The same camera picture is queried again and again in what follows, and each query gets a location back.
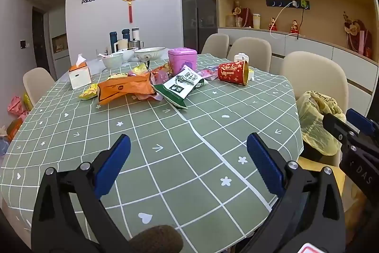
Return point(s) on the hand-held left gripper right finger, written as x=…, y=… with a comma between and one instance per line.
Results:
x=263, y=164

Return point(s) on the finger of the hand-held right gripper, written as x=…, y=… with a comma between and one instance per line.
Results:
x=359, y=122
x=334, y=125

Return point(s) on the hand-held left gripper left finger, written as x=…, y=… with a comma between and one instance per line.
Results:
x=114, y=164

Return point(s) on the yellow trash bag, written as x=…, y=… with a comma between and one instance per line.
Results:
x=316, y=122

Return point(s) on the orange snack bag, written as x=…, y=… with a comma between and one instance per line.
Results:
x=124, y=88

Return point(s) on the yellow snack wrapper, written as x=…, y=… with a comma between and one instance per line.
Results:
x=88, y=92
x=137, y=70

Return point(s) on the red paper cup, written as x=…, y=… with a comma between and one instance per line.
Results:
x=231, y=72

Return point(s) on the pink snack wrapper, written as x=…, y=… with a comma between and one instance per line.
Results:
x=207, y=73
x=161, y=78

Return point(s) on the green white snack bag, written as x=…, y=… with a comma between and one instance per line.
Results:
x=177, y=87

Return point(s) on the red gold snack packet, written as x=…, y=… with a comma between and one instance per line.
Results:
x=160, y=67

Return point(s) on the yellow seat cushion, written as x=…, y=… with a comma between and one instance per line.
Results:
x=314, y=173

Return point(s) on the beige dining chair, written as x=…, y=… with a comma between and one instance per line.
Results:
x=214, y=44
x=37, y=84
x=250, y=51
x=314, y=72

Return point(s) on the green checked tablecloth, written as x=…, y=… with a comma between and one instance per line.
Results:
x=177, y=152

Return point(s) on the white sideboard cabinet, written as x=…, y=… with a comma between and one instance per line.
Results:
x=311, y=45

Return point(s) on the brown fuzzy cloth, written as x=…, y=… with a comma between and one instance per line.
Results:
x=157, y=239

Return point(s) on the large rose bouquet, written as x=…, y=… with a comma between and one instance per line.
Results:
x=356, y=33

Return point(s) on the orange white tissue box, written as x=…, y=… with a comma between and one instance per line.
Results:
x=80, y=78

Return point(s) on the light green bowl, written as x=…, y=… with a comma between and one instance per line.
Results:
x=112, y=62

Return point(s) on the pink paper bag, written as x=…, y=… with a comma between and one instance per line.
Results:
x=23, y=116
x=14, y=106

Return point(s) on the orange cardboard box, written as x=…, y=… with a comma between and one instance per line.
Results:
x=14, y=128

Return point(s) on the red doll figurine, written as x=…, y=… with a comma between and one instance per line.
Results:
x=273, y=24
x=294, y=27

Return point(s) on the pink spoon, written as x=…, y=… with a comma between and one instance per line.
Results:
x=103, y=56

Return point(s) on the white yellow toy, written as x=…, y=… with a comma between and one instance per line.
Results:
x=240, y=57

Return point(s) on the large patterned white bowl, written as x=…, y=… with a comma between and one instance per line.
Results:
x=149, y=54

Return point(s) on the cream pitcher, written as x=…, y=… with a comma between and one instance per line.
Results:
x=121, y=45

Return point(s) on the pink plastic toy box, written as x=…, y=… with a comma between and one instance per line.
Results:
x=182, y=61

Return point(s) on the dark blue thermos bottle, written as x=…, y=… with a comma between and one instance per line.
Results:
x=125, y=35
x=113, y=41

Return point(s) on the green charger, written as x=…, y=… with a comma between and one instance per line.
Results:
x=304, y=5

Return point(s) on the white charger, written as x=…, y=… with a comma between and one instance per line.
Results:
x=295, y=4

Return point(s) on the cream tumbler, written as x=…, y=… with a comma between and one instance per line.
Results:
x=256, y=21

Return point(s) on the white thermos bottle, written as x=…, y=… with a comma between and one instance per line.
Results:
x=135, y=33

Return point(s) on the flower bouquet red bag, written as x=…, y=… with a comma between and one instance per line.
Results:
x=244, y=16

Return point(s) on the small storage jar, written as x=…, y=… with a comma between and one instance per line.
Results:
x=230, y=21

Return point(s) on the dark glass cabinet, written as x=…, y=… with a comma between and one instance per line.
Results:
x=197, y=4

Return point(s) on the black socket rail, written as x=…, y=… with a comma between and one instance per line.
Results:
x=278, y=3

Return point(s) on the wall switch panel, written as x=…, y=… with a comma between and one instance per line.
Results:
x=24, y=44

